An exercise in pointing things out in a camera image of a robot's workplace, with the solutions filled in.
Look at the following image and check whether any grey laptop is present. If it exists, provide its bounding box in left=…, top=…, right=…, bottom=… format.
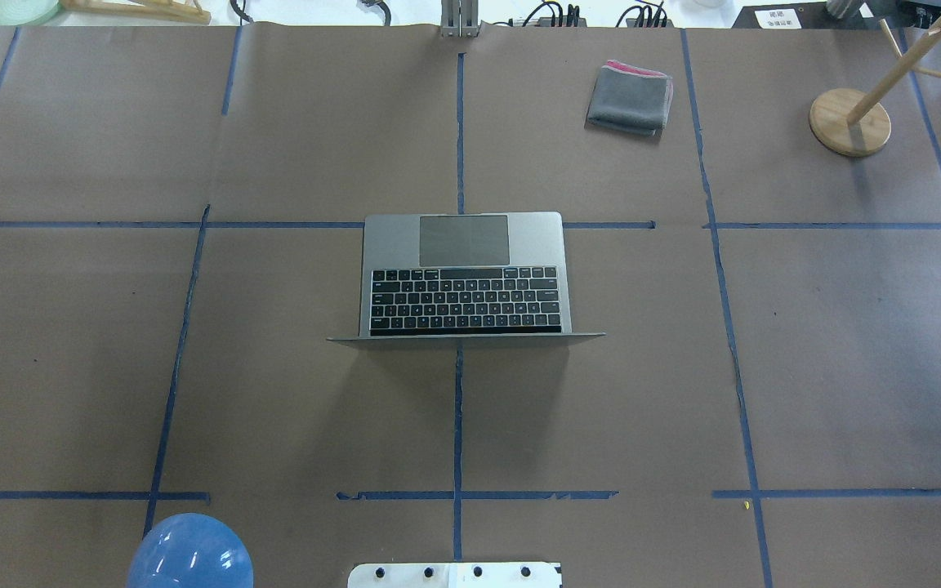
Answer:
left=335, top=212, right=593, bottom=349

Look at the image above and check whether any round wooden stand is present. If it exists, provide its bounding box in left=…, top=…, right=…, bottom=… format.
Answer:
left=809, top=0, right=941, bottom=158

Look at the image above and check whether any grey folded cloth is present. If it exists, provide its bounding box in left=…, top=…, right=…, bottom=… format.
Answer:
left=586, top=60, right=675, bottom=136

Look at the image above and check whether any wooden dish rack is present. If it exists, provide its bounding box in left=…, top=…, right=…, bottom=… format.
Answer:
left=58, top=1, right=212, bottom=25

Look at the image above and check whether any blue desk lamp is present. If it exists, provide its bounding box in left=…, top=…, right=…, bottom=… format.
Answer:
left=126, top=513, right=254, bottom=587

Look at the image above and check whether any light green plate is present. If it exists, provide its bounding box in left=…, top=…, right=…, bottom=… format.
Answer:
left=0, top=0, right=62, bottom=26

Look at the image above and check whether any aluminium frame post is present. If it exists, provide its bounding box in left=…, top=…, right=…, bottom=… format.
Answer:
left=439, top=0, right=481, bottom=38

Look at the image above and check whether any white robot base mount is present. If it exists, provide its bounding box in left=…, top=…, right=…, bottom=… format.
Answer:
left=347, top=561, right=564, bottom=587

